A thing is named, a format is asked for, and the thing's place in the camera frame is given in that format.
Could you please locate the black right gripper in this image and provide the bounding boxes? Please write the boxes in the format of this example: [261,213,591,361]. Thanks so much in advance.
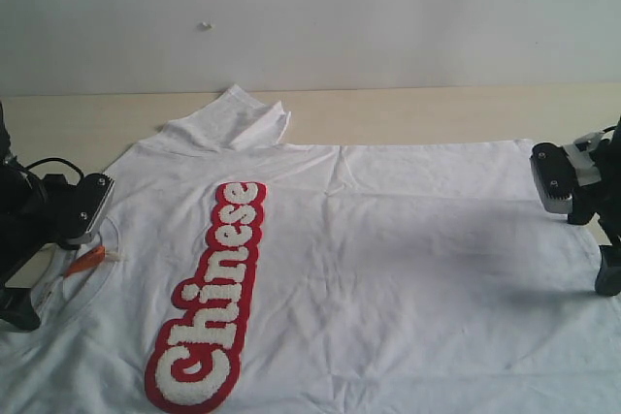
[565,122,621,296]

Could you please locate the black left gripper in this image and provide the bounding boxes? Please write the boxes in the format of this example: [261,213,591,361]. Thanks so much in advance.
[1,162,82,331]

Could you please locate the white t-shirt red lettering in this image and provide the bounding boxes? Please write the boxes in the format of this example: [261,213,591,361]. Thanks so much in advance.
[1,86,620,413]

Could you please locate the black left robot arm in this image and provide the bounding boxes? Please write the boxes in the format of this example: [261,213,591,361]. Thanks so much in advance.
[1,124,91,332]

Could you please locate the orange garment tag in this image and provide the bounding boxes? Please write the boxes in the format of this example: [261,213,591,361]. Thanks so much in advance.
[64,246,106,277]

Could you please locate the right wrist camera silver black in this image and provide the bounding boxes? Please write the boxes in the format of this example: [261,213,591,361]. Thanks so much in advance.
[530,143,577,215]

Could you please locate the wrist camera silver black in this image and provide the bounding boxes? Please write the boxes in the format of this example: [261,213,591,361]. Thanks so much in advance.
[57,173,114,250]
[530,143,577,215]

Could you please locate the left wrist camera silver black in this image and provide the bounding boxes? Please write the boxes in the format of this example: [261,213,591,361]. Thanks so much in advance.
[57,173,114,250]

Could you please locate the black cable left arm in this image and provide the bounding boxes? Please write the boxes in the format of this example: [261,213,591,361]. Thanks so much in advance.
[18,156,86,187]

